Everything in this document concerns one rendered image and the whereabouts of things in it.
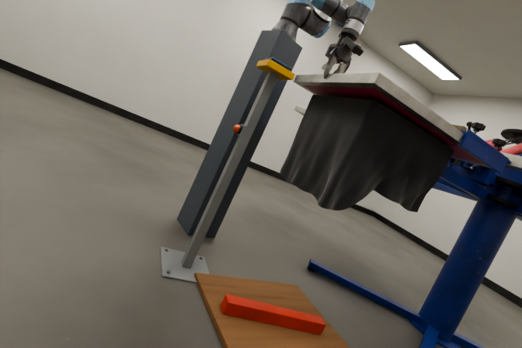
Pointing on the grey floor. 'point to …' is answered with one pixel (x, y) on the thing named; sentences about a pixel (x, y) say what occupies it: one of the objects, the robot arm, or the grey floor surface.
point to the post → (188, 260)
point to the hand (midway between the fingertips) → (331, 78)
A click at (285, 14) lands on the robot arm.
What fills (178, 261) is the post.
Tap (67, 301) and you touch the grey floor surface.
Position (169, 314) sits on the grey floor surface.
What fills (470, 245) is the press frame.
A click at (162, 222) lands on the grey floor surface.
